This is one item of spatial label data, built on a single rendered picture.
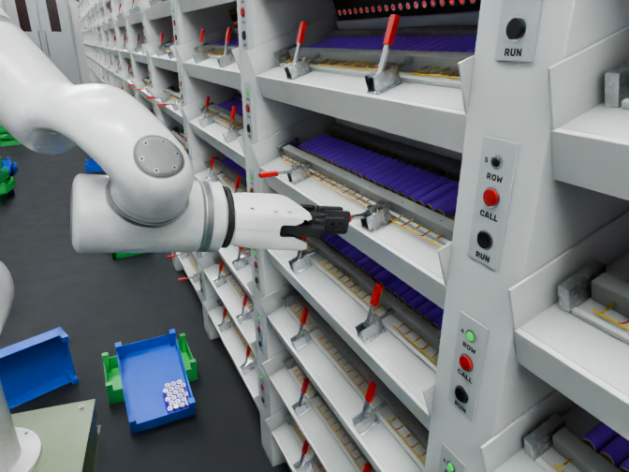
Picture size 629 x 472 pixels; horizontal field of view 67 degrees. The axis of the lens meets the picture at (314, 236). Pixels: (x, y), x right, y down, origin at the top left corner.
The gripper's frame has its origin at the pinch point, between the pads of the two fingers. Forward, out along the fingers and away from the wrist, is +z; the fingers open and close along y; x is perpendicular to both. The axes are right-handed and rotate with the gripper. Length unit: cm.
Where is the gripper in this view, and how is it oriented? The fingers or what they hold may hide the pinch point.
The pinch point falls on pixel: (331, 219)
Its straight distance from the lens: 64.8
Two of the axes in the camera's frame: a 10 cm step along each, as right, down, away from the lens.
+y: 4.4, 3.4, -8.3
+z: 8.8, 0.0, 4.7
